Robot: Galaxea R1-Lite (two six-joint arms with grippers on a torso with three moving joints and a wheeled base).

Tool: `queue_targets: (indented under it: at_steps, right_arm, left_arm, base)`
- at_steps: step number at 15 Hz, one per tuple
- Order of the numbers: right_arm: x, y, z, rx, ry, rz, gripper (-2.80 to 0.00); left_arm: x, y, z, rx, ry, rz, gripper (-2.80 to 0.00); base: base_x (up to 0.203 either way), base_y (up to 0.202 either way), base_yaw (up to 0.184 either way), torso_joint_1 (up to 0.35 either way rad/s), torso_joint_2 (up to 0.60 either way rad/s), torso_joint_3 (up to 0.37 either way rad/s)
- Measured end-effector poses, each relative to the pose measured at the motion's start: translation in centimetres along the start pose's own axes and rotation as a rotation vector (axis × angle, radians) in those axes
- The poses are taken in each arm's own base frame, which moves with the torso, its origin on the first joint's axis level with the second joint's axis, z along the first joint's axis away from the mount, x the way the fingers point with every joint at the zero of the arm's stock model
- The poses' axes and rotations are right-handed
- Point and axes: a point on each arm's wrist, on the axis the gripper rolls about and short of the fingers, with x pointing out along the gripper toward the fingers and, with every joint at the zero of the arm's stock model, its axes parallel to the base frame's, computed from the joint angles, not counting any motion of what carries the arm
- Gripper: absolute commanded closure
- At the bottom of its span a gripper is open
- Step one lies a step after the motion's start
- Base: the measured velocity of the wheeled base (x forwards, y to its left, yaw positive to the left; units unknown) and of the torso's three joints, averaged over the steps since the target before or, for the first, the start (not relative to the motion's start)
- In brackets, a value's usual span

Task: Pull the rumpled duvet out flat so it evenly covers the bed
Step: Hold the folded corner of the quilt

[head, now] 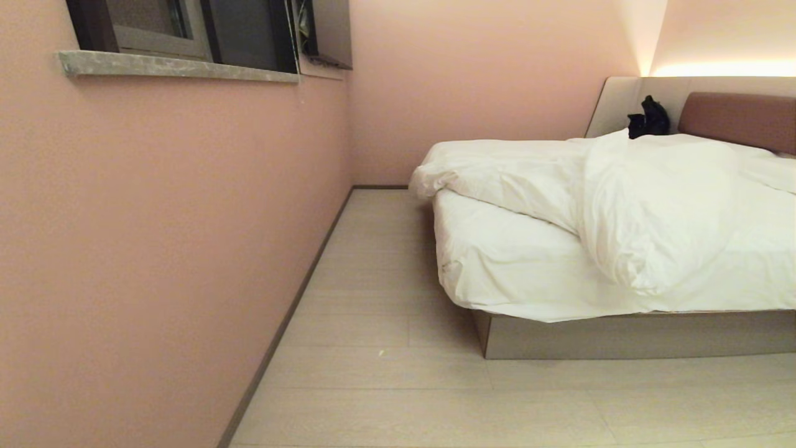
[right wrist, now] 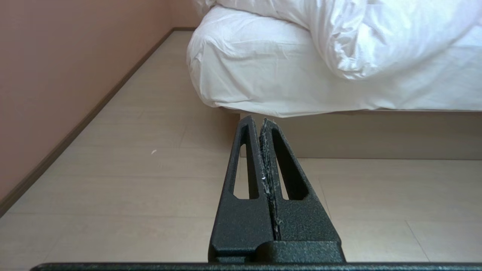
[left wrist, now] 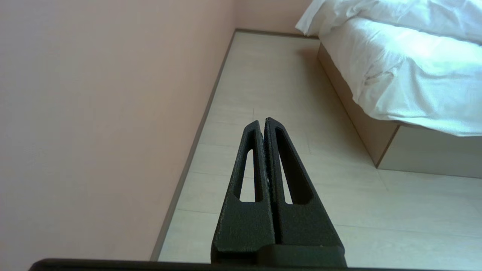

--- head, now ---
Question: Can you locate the white bed sheet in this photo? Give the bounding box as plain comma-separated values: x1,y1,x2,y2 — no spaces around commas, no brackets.
432,189,796,323

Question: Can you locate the brown headboard cushion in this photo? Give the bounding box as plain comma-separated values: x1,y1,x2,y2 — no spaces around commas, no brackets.
677,92,796,156

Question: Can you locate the grey stone window sill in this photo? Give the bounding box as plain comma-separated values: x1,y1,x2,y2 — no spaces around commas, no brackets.
58,50,300,84

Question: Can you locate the beige padded headboard panel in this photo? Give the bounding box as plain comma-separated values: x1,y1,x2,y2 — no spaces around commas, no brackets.
585,76,796,139

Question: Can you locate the dark framed window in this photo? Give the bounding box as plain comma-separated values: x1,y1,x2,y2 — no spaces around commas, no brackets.
65,0,353,74

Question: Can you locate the white rumpled duvet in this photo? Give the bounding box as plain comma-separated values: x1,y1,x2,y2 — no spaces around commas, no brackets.
409,128,796,297

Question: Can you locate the black object on bed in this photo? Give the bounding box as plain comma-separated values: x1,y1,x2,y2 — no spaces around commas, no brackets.
627,95,671,140

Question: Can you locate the grey bed frame base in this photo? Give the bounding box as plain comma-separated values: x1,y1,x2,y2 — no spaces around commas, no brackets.
471,309,796,360

